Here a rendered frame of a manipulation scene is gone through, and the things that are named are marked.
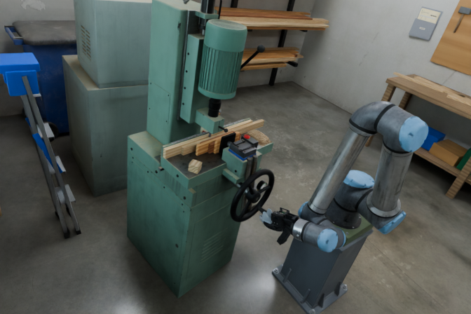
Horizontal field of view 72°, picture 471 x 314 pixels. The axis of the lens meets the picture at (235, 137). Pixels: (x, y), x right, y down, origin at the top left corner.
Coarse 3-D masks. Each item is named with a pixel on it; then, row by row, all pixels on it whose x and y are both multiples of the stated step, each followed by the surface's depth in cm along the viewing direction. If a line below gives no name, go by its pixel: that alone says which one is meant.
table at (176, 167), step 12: (180, 156) 153; (192, 156) 154; (204, 156) 156; (216, 156) 158; (168, 168) 149; (180, 168) 145; (204, 168) 148; (216, 168) 151; (180, 180) 144; (192, 180) 142; (204, 180) 148; (240, 180) 153
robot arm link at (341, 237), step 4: (328, 220) 146; (320, 224) 143; (324, 224) 143; (328, 224) 143; (332, 224) 144; (332, 228) 139; (336, 228) 142; (336, 232) 138; (340, 232) 141; (340, 236) 139; (344, 236) 142; (340, 240) 138; (344, 240) 142; (340, 244) 139; (336, 248) 141
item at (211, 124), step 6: (204, 108) 162; (198, 114) 159; (204, 114) 157; (198, 120) 160; (204, 120) 157; (210, 120) 154; (216, 120) 154; (222, 120) 156; (204, 126) 158; (210, 126) 155; (216, 126) 155; (222, 126) 158; (210, 132) 156; (216, 132) 157
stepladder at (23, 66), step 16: (0, 64) 144; (16, 64) 147; (32, 64) 151; (16, 80) 149; (32, 80) 153; (32, 96) 155; (32, 112) 179; (32, 128) 164; (48, 128) 180; (48, 144) 172; (48, 160) 177; (48, 176) 182; (64, 192) 191; (64, 224) 204
